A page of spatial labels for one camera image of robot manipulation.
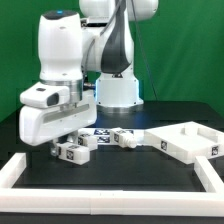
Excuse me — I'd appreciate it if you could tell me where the white sheet with tags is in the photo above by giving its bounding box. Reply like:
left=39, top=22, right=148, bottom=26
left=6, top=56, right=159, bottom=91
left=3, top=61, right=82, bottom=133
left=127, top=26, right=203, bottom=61
left=79, top=127, right=149, bottom=146

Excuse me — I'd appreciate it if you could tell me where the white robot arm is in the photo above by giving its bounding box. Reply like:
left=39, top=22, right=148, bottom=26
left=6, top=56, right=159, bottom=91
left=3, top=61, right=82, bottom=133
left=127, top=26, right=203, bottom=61
left=19, top=0, right=159, bottom=146

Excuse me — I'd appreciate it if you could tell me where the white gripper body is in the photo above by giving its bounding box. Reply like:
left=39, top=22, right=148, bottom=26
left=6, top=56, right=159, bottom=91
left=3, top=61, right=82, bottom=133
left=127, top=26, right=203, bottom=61
left=19, top=90, right=97, bottom=146

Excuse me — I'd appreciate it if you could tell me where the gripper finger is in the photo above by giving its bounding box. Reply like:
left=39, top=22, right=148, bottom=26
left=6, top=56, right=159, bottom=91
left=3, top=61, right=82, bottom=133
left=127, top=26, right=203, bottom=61
left=67, top=131, right=78, bottom=144
left=50, top=140, right=59, bottom=156

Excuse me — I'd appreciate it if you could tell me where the white square tabletop part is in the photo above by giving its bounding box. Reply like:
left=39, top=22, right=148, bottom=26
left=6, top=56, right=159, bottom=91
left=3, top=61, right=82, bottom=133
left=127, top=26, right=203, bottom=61
left=144, top=122, right=224, bottom=164

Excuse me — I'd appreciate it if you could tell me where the white U-shaped obstacle fence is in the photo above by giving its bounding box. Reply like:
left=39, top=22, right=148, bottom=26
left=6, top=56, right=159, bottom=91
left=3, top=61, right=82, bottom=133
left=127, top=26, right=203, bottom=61
left=0, top=153, right=224, bottom=217

